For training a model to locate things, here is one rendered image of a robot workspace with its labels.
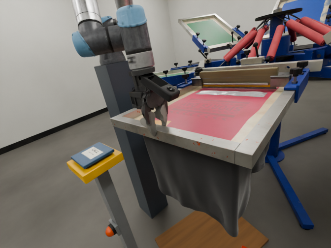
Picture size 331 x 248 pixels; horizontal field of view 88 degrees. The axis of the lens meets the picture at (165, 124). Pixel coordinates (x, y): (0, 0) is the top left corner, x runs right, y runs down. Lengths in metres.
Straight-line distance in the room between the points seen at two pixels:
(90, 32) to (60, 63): 3.79
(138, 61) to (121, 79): 0.55
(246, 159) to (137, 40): 0.39
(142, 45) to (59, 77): 3.91
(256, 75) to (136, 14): 0.66
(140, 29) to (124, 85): 0.59
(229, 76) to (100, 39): 0.68
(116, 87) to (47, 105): 3.35
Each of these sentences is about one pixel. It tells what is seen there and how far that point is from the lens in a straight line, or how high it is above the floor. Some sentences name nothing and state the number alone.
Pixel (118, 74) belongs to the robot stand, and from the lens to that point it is 1.03.
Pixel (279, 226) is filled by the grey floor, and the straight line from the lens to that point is 1.56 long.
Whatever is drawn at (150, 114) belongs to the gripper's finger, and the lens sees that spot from 0.52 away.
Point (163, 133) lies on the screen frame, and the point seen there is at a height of 0.99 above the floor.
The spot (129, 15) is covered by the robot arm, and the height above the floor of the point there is 1.31.
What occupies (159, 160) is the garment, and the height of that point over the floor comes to 0.76.
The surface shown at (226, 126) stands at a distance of 0.60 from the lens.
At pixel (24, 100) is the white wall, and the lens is 4.23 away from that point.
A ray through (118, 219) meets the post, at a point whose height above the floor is 0.69.
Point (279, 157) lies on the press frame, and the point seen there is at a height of 0.01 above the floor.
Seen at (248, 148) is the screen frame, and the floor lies 0.99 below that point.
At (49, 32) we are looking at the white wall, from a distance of 4.45.
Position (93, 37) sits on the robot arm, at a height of 1.29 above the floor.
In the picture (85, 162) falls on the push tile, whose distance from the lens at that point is 0.55.
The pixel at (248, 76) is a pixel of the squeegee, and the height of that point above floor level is 1.03.
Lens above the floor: 1.22
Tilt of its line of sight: 23 degrees down
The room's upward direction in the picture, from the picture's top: 11 degrees counter-clockwise
